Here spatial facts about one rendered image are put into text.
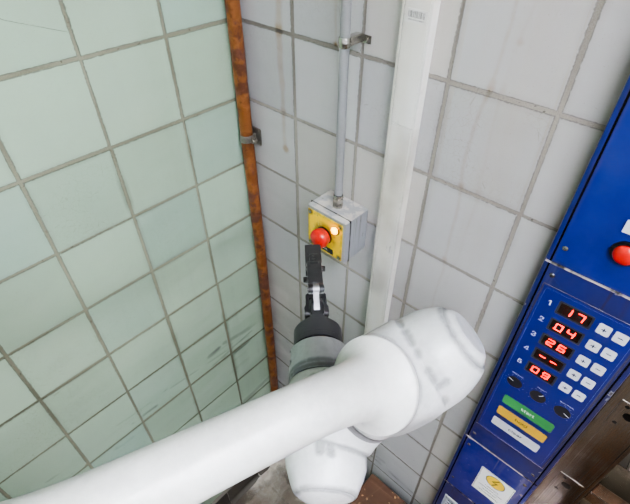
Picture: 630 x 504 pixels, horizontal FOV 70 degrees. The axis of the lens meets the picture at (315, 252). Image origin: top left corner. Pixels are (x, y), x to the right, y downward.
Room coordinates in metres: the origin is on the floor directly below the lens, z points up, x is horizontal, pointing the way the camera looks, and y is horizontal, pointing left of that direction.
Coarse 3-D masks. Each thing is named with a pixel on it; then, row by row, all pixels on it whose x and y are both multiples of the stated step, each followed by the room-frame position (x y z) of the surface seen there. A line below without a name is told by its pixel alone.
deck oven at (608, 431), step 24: (624, 384) 0.37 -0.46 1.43; (624, 408) 0.36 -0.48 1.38; (600, 432) 0.36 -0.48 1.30; (624, 432) 0.34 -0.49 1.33; (576, 456) 0.36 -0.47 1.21; (600, 456) 0.34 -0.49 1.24; (624, 456) 0.33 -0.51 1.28; (552, 480) 0.36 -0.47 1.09; (576, 480) 0.35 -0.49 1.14; (600, 480) 0.33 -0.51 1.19
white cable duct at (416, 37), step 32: (416, 0) 0.65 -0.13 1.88; (416, 32) 0.65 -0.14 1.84; (416, 64) 0.64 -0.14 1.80; (416, 96) 0.64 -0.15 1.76; (416, 128) 0.64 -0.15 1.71; (384, 160) 0.67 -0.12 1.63; (384, 192) 0.66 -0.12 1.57; (384, 224) 0.66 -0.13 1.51; (384, 256) 0.65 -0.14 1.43; (384, 288) 0.64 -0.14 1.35; (384, 320) 0.64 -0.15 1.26
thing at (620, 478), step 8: (616, 472) 0.34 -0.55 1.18; (624, 472) 0.34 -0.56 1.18; (608, 480) 0.33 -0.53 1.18; (616, 480) 0.33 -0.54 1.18; (624, 480) 0.33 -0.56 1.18; (600, 488) 0.32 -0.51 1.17; (608, 488) 0.32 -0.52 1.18; (616, 488) 0.32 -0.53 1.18; (624, 488) 0.32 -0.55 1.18; (600, 496) 0.32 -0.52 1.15; (608, 496) 0.31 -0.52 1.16; (616, 496) 0.31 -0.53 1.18; (624, 496) 0.30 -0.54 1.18
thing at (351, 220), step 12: (312, 204) 0.71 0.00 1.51; (324, 204) 0.71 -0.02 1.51; (348, 204) 0.71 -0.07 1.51; (312, 216) 0.70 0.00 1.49; (324, 216) 0.68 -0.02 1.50; (336, 216) 0.68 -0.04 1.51; (348, 216) 0.68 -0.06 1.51; (360, 216) 0.68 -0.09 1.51; (312, 228) 0.70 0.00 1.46; (324, 228) 0.68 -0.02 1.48; (348, 228) 0.66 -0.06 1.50; (360, 228) 0.68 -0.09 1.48; (336, 240) 0.66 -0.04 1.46; (348, 240) 0.66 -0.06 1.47; (360, 240) 0.69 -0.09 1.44; (336, 252) 0.66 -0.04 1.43; (348, 252) 0.66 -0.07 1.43
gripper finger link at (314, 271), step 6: (306, 264) 0.56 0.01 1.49; (312, 264) 0.56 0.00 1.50; (318, 264) 0.56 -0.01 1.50; (312, 270) 0.54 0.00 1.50; (318, 270) 0.54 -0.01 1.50; (312, 276) 0.52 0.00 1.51; (318, 276) 0.52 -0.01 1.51; (312, 282) 0.50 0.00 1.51; (318, 282) 0.50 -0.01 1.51; (312, 288) 0.48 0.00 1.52; (324, 288) 0.48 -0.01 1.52
